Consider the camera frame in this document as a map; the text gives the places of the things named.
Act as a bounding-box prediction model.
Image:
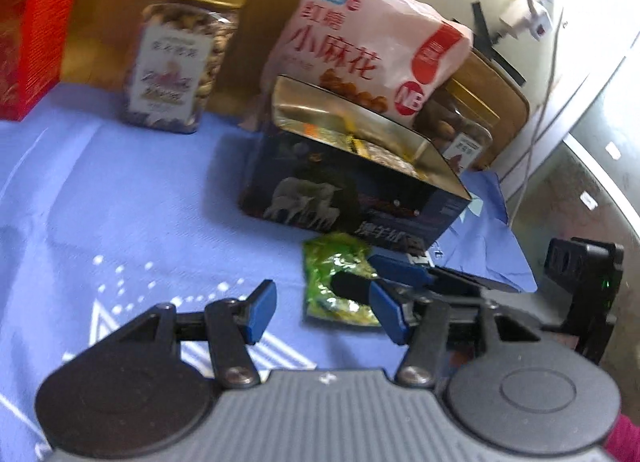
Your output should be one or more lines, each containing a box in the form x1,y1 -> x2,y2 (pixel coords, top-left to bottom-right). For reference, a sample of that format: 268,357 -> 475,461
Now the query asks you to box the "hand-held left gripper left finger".
92,279 -> 278,390

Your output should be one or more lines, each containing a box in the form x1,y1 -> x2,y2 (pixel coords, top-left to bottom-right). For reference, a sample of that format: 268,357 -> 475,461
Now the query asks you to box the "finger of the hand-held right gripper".
370,253 -> 483,295
331,273 -> 386,301

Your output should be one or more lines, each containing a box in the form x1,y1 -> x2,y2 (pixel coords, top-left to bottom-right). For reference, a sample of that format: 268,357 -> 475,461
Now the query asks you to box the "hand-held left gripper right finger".
369,281 -> 542,389

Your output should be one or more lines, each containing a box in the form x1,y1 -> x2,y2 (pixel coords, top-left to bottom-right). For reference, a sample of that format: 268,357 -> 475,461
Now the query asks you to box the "green snack packet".
301,233 -> 383,327

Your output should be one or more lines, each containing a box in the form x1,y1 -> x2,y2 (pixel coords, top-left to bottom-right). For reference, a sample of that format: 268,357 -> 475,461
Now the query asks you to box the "dark tin box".
239,74 -> 472,249

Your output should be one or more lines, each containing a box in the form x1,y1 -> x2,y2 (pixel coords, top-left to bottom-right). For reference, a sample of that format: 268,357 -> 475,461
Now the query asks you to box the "dark nut jar gold lid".
415,79 -> 501,175

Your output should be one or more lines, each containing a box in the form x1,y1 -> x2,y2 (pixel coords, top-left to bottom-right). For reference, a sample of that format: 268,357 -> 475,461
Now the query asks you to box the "blue printed bedsheet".
0,82 -> 538,462

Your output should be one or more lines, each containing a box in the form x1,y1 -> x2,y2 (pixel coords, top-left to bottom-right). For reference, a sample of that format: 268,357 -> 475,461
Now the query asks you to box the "large pink snack bag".
240,0 -> 475,133

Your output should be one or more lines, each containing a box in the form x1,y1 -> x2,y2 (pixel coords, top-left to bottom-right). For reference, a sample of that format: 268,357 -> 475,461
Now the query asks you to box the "black tape strip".
471,2 -> 527,87

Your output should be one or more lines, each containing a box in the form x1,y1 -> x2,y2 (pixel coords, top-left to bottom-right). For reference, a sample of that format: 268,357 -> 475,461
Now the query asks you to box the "light nut jar gold lid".
122,0 -> 249,135

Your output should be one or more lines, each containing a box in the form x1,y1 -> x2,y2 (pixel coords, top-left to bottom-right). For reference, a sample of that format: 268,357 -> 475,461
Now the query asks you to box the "brown cardboard sheet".
60,0 -> 451,117

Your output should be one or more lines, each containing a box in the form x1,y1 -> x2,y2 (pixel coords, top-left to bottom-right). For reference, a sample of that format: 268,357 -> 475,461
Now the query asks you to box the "red carton box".
0,0 -> 93,121

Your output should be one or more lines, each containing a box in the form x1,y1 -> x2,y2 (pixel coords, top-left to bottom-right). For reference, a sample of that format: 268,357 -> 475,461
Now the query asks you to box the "white cable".
502,0 -> 568,227

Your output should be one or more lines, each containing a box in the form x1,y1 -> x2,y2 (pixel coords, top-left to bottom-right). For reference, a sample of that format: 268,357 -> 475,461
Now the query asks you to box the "white power strip with cables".
500,0 -> 573,40

